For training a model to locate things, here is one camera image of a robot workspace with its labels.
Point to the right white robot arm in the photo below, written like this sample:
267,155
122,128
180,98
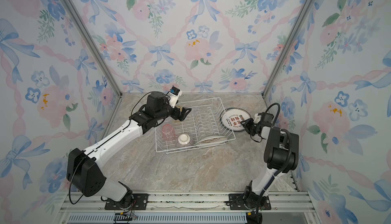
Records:
281,153

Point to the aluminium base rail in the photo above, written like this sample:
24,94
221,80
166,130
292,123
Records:
191,207

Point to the white wire dish rack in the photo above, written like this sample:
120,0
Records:
203,121

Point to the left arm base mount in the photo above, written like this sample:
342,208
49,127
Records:
131,201

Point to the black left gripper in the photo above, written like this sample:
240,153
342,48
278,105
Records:
177,112

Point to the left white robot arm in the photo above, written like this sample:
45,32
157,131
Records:
84,168

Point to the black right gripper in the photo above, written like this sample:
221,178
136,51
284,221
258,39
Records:
250,126

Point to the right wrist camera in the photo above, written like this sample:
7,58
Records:
258,118

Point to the right aluminium corner post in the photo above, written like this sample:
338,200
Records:
298,25

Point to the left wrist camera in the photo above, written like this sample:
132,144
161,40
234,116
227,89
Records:
174,95

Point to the left aluminium corner post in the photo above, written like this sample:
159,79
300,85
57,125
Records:
87,38

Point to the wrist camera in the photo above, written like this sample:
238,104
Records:
258,118
174,95

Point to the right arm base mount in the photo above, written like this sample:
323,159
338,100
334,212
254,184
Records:
248,201

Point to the white ceramic bowl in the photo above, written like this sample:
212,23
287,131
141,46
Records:
184,140

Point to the aluminium corner post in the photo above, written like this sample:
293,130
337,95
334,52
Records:
298,25
87,38

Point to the plate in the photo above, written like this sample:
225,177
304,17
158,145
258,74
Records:
212,141
231,118

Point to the pink glass cup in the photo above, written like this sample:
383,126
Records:
168,133

